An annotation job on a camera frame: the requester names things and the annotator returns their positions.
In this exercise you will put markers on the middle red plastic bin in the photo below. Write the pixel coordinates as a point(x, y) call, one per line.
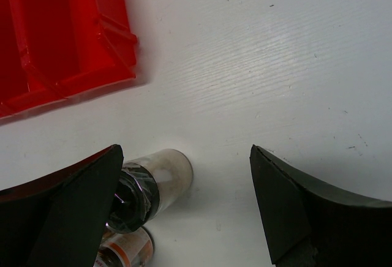
point(20, 90)

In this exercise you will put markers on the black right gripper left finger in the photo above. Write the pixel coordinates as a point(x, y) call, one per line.
point(59, 219)

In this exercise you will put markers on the right red plastic bin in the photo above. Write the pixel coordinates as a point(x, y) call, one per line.
point(72, 46)

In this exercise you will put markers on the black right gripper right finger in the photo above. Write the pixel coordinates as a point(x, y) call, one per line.
point(308, 222)

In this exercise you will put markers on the red plastic bin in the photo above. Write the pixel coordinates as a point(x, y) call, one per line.
point(20, 90)
point(72, 46)

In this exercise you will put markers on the yellow cap sauce bottle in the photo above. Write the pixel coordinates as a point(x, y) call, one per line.
point(132, 249)

